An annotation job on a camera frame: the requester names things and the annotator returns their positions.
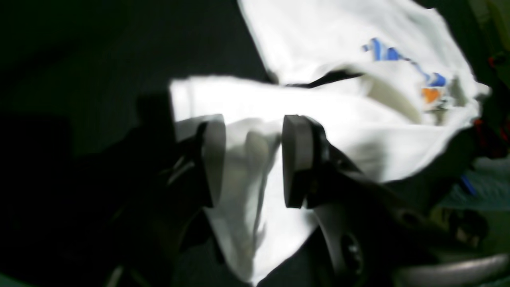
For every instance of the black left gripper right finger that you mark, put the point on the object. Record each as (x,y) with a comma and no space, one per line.
(305,152)

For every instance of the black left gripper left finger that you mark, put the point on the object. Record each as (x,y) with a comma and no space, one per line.
(211,134)

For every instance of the white printed t-shirt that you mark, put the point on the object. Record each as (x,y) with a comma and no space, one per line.
(385,79)

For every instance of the black tablecloth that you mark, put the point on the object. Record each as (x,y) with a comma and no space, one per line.
(84,109)

